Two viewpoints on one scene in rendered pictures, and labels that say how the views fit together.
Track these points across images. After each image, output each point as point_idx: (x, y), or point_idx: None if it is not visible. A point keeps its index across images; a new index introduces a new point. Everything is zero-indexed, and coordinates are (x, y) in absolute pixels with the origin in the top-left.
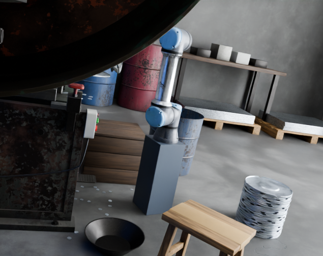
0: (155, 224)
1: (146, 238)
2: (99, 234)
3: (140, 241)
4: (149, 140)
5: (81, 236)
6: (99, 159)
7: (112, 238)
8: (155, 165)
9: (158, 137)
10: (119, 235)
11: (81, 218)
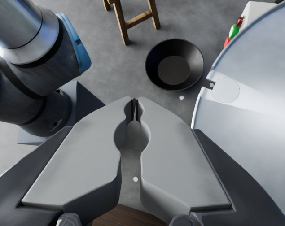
0: (116, 96)
1: (138, 75)
2: (182, 83)
3: (151, 56)
4: (78, 120)
5: (199, 85)
6: (140, 224)
7: (171, 78)
8: (94, 95)
9: (66, 98)
10: (162, 81)
11: (191, 117)
